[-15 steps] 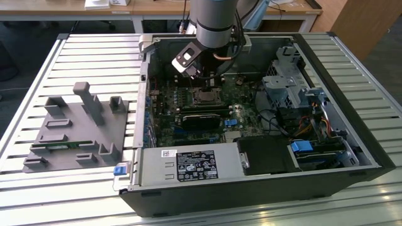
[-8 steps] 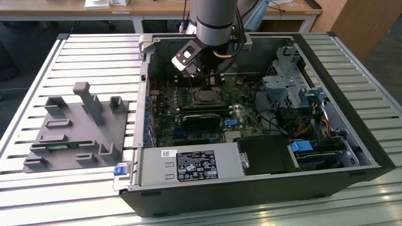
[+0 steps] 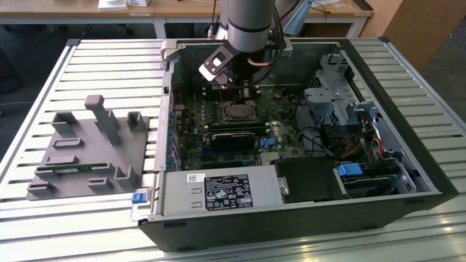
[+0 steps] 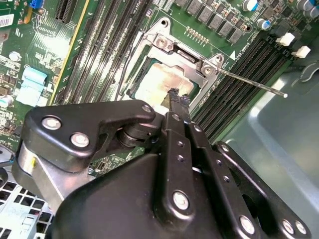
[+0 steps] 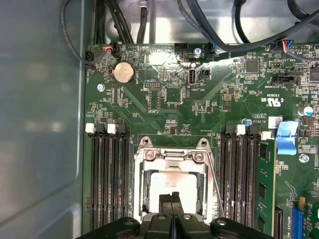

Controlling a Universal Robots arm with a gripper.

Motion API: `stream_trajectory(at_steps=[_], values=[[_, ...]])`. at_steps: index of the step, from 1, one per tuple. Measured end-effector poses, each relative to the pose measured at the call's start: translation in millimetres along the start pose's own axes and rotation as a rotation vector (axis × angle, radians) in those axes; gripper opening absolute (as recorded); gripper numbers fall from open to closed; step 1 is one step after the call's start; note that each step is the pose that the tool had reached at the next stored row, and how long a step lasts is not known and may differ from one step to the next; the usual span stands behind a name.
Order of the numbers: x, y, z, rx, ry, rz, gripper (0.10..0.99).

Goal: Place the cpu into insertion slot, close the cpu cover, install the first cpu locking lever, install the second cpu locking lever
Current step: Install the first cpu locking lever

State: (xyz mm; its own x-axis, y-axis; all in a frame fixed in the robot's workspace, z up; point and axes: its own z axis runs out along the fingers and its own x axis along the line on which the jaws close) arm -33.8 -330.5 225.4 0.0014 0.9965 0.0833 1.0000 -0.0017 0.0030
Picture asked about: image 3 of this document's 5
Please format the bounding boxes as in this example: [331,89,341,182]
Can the silver square CPU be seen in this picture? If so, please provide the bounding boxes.
[228,105,252,118]

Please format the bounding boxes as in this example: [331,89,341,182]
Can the small silver heatsink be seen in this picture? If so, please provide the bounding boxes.
[260,151,280,165]

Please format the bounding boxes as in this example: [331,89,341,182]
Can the silver power supply unit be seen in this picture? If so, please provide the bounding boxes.
[158,164,287,217]

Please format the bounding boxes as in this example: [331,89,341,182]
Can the pale blue teach pendant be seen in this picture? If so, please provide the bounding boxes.
[283,0,315,36]

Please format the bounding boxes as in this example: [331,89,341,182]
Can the green motherboard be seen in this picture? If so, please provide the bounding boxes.
[169,86,316,171]

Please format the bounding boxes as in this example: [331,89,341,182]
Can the yellow red power wires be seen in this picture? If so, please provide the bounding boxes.
[341,117,387,162]

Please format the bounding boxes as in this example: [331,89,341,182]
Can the grey parts rack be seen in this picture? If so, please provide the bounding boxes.
[25,94,152,202]

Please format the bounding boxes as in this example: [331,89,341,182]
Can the CPU socket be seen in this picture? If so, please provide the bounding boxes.
[217,99,261,124]

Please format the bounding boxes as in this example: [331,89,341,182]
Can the blue disk carrier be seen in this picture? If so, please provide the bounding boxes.
[333,161,400,197]

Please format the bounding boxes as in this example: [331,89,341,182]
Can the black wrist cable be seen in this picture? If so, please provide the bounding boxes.
[268,8,288,59]

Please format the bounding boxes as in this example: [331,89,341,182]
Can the black graphics card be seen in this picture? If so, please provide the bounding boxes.
[207,130,256,151]

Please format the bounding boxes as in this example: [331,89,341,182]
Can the silver metal drive cage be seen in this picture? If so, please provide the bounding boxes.
[301,53,383,132]

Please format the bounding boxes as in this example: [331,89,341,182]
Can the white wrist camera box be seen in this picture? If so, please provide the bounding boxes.
[197,46,235,90]

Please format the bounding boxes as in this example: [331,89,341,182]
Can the plain white box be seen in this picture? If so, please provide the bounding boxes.
[97,0,129,13]

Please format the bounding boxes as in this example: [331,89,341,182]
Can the wooden cabinet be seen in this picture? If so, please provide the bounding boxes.
[359,0,466,71]

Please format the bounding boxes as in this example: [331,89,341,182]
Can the wooden desk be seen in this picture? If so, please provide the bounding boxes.
[0,0,375,39]

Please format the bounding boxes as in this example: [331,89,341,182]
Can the installed RAM stick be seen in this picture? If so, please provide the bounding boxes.
[208,122,267,133]

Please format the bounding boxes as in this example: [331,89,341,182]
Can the black plastic shroud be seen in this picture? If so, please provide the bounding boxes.
[271,157,351,205]

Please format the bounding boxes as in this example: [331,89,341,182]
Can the green RAM stick with label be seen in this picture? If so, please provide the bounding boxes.
[37,162,109,174]

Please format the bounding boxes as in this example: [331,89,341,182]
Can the black open PC case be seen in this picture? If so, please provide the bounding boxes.
[136,37,460,253]

